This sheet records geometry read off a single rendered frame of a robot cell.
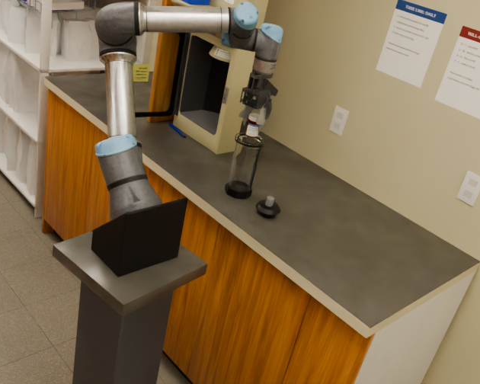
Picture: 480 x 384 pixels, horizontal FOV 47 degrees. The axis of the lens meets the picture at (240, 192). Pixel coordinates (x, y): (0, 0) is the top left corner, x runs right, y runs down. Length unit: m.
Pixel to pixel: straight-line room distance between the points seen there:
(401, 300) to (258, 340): 0.54
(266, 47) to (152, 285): 0.84
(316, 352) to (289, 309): 0.16
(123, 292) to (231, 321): 0.68
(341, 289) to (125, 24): 1.01
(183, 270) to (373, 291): 0.59
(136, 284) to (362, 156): 1.22
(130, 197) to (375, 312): 0.78
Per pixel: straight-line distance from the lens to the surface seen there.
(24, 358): 2.68
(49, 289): 3.02
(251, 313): 2.03
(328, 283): 1.75
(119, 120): 1.75
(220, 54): 2.35
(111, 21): 1.73
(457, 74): 2.18
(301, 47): 2.58
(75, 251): 1.67
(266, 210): 1.97
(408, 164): 2.30
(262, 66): 1.88
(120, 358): 1.76
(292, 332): 1.90
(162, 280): 1.60
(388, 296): 1.80
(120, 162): 1.57
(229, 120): 2.35
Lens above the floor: 1.92
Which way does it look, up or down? 27 degrees down
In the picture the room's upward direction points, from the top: 13 degrees clockwise
